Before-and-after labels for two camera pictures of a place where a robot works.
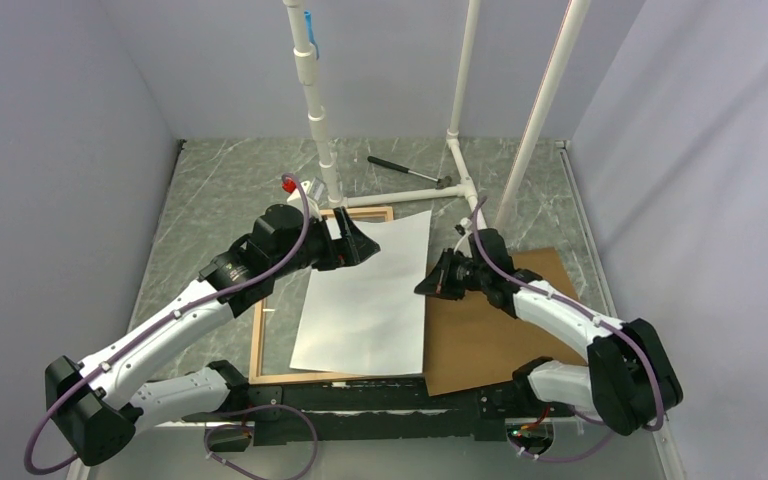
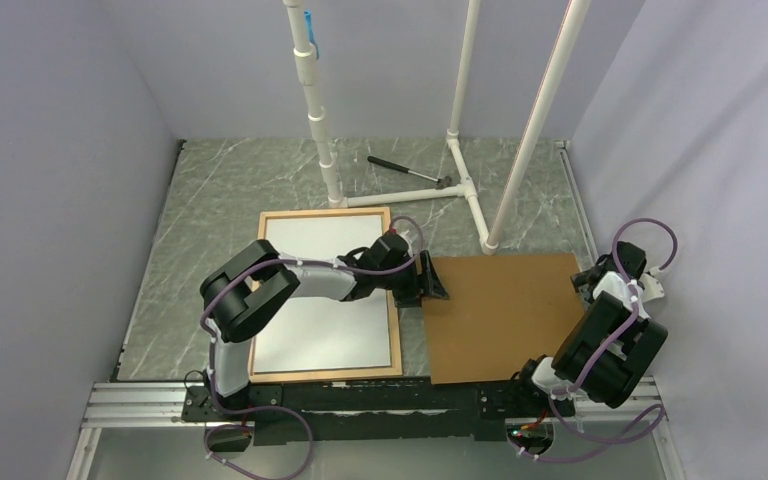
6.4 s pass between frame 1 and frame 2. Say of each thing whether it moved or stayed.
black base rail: stayed
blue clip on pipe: stayed
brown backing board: stayed
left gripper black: moved
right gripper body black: moved
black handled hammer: stayed
